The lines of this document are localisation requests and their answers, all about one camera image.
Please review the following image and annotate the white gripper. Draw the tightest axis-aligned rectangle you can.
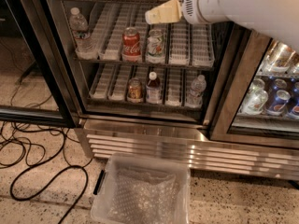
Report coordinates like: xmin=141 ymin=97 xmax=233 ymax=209
xmin=145 ymin=0 xmax=228 ymax=24

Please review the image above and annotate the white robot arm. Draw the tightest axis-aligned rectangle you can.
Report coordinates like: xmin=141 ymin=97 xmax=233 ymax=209
xmin=145 ymin=0 xmax=299 ymax=51

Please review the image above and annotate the white green soda can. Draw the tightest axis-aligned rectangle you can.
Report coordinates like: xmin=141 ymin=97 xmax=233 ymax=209
xmin=146 ymin=29 xmax=164 ymax=63

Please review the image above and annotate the red coca-cola can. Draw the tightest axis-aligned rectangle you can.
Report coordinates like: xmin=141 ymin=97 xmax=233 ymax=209
xmin=121 ymin=27 xmax=141 ymax=62

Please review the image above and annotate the gold brown can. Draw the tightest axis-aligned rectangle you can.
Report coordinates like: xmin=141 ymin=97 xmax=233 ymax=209
xmin=127 ymin=77 xmax=143 ymax=103

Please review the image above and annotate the clear water bottle middle shelf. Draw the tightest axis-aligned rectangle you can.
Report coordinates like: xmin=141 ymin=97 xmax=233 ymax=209
xmin=69 ymin=7 xmax=96 ymax=60

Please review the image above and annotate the clear water bottle shelf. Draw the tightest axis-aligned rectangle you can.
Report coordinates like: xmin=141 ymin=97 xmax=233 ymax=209
xmin=185 ymin=75 xmax=206 ymax=108
xmin=69 ymin=7 xmax=96 ymax=60

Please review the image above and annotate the clear water bottle bottom shelf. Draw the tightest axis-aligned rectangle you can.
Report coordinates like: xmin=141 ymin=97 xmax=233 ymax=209
xmin=185 ymin=75 xmax=206 ymax=108

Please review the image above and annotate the stainless steel fridge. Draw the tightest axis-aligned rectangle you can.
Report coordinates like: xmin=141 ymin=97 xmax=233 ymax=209
xmin=45 ymin=0 xmax=299 ymax=180

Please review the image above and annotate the silver can behind glass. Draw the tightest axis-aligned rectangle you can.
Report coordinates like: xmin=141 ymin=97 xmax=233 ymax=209
xmin=241 ymin=78 xmax=268 ymax=115

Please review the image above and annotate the blue pepsi can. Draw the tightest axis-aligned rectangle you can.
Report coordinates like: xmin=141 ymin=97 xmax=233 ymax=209
xmin=265 ymin=90 xmax=291 ymax=116

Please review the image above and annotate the open glass fridge door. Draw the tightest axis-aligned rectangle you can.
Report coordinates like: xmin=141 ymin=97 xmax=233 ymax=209
xmin=0 ymin=0 xmax=78 ymax=128

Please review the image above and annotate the juice bottle white cap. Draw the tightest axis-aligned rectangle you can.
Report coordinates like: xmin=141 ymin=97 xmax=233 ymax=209
xmin=146 ymin=72 xmax=162 ymax=104

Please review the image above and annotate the clear plastic bin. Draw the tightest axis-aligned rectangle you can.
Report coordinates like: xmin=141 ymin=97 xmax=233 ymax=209
xmin=91 ymin=153 xmax=191 ymax=224

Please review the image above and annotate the bubble wrap sheet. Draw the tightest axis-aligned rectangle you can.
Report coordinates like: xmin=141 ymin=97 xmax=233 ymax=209
xmin=108 ymin=169 xmax=180 ymax=224

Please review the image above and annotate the black floor cable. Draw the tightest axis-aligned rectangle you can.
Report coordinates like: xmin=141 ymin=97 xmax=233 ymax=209
xmin=0 ymin=120 xmax=93 ymax=224

